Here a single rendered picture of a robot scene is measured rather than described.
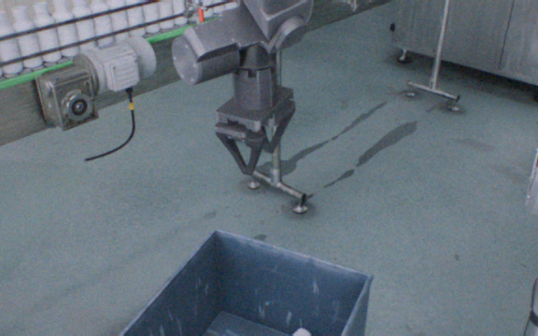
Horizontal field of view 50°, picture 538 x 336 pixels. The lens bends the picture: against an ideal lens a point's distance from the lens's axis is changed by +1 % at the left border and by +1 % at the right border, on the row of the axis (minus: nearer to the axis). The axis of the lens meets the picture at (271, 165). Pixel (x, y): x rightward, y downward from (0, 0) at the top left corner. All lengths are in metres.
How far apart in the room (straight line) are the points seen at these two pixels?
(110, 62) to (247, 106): 1.02
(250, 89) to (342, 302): 0.50
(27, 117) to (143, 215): 1.13
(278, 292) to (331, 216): 1.63
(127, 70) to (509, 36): 2.87
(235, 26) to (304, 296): 0.60
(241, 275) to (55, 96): 0.80
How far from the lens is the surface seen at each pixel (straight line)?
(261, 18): 0.63
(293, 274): 1.08
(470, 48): 4.21
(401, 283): 2.43
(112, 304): 2.37
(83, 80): 1.72
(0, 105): 1.75
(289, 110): 0.77
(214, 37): 0.65
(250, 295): 1.17
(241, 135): 0.72
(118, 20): 1.90
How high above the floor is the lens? 1.63
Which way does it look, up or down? 32 degrees down
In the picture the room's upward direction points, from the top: straight up
